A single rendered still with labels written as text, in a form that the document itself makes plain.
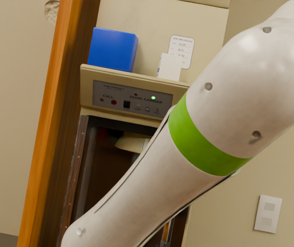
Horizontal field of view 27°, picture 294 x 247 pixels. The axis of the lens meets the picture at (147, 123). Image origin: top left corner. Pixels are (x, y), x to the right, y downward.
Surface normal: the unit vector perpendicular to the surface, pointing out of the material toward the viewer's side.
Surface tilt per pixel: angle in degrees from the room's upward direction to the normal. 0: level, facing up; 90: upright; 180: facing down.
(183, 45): 90
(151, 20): 90
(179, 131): 100
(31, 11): 90
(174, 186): 130
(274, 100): 113
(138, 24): 90
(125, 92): 135
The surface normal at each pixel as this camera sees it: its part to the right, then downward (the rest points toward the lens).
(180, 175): -0.41, 0.57
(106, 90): -0.17, 0.72
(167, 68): 0.07, 0.07
